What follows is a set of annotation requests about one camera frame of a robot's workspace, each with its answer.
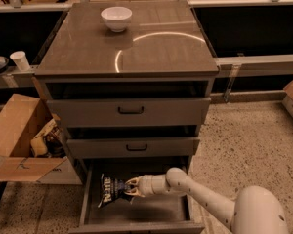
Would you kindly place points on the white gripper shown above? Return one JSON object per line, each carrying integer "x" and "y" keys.
{"x": 146, "y": 185}

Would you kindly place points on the blue chip bag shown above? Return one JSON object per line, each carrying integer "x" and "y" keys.
{"x": 112, "y": 189}

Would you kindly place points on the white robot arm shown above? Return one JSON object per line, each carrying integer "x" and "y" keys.
{"x": 255, "y": 211}

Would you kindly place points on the bottom grey drawer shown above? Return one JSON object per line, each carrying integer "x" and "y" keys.
{"x": 163, "y": 214}

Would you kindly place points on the grey drawer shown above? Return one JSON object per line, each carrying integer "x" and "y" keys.
{"x": 130, "y": 112}
{"x": 133, "y": 147}
{"x": 163, "y": 214}

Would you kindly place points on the middle grey drawer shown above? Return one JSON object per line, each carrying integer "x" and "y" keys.
{"x": 133, "y": 147}

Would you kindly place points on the top grey drawer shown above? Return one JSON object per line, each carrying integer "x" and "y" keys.
{"x": 130, "y": 112}

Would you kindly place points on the grey drawer cabinet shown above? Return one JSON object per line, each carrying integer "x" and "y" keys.
{"x": 162, "y": 54}

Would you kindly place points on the crumpled items in box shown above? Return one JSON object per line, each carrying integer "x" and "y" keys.
{"x": 48, "y": 142}

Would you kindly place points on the open cardboard box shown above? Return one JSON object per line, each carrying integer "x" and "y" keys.
{"x": 20, "y": 121}

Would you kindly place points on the white ceramic bowl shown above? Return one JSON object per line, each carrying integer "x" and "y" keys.
{"x": 116, "y": 19}

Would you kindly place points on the white paper cup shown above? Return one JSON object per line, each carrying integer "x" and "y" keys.
{"x": 20, "y": 60}

